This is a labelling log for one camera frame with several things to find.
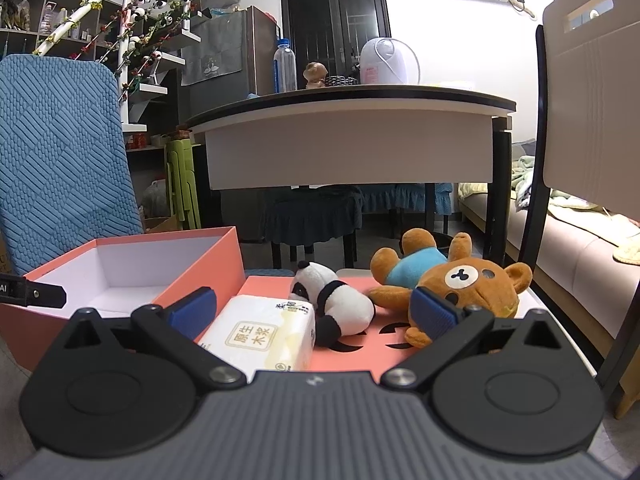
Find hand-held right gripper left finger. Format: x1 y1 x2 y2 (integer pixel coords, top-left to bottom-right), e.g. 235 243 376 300
62 286 248 389

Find white round humidifier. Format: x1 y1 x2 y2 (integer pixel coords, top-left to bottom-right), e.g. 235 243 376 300
359 37 420 86

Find grey hanging cloth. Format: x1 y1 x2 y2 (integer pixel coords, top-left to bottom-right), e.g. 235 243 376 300
181 12 246 86

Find brown cardboard box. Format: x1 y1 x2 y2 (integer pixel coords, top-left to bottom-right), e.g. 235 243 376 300
142 216 179 234

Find grey refrigerator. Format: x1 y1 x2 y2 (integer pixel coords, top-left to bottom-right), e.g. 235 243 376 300
177 6 281 127

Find clear plastic water bottle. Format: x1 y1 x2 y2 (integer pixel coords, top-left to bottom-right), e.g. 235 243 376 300
273 38 298 93

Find wall shelf unit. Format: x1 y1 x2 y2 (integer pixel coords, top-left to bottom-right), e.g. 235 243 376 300
0 0 126 61

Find blue knitted blanket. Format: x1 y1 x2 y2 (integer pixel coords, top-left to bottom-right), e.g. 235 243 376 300
0 54 147 277

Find panda plush toy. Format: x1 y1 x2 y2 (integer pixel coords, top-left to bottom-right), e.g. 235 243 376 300
290 260 377 347

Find beige sofa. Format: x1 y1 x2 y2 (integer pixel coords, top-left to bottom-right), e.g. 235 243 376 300
457 180 640 420

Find white staircase with flower garland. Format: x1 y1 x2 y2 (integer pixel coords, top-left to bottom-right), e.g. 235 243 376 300
32 0 236 133

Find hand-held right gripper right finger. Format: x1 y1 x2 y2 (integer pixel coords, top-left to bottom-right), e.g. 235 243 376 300
381 286 563 392

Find white tissue pack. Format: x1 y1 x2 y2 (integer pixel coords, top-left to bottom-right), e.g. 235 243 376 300
197 294 317 373

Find green stacked stools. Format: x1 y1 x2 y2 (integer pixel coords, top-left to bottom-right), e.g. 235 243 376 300
165 139 203 231

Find small brown figurine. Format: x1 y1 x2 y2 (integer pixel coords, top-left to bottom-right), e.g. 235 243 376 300
303 62 328 90

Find beige chair with black frame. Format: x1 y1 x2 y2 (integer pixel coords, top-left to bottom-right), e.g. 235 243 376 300
520 0 640 403

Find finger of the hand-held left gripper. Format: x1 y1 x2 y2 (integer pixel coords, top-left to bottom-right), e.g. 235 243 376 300
0 274 68 310

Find pink box lid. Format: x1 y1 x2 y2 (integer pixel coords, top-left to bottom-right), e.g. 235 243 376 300
239 271 532 376

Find brown bear plush toy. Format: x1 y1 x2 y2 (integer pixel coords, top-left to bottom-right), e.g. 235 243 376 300
369 228 534 350

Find white table with dark top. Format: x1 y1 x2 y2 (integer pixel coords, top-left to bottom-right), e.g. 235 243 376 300
182 84 517 271

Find dark double door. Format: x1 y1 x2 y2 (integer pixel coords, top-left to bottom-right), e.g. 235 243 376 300
277 0 392 92

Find dark blue covered dining chair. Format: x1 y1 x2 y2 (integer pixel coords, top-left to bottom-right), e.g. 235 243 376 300
360 182 453 233
262 185 363 269

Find pink cardboard box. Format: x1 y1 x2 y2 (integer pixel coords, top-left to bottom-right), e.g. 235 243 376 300
0 226 247 373

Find clear plastic bag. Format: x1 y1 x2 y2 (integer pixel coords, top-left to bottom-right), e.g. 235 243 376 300
142 178 171 218

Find light green blanket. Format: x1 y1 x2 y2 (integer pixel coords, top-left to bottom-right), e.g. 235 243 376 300
510 152 601 211

